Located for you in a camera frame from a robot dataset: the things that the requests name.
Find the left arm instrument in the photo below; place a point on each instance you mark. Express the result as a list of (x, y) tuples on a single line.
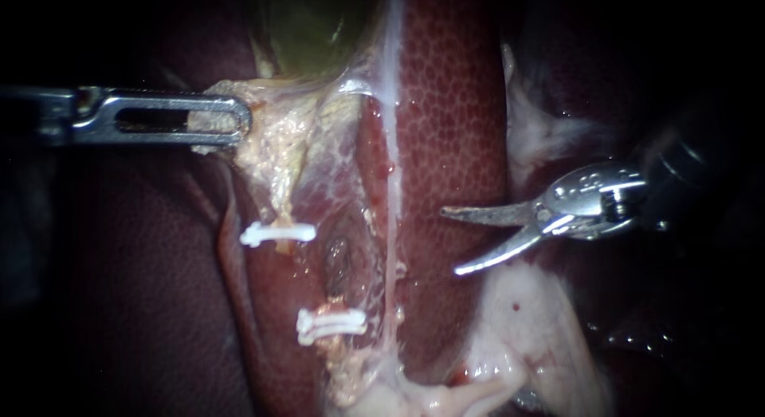
[(54, 115)]

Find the right arm instrument jaw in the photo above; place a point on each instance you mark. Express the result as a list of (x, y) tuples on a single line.
[(502, 251), (496, 215)]

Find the right arm instrument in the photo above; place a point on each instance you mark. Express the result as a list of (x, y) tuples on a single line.
[(588, 199)]

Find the left arm instrument jaw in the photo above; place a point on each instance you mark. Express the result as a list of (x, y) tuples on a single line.
[(179, 97)]

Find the gallbladder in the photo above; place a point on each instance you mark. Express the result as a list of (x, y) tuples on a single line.
[(299, 34)]

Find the dark right arm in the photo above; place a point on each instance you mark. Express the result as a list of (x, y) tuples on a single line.
[(678, 166)]

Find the thin tube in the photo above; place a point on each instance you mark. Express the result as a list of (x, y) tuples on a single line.
[(335, 351), (284, 208)]

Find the dark red liver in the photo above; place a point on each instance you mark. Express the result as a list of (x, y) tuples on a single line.
[(454, 118)]

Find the white clip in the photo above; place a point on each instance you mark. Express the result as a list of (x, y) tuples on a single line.
[(329, 333), (278, 233), (331, 317)]

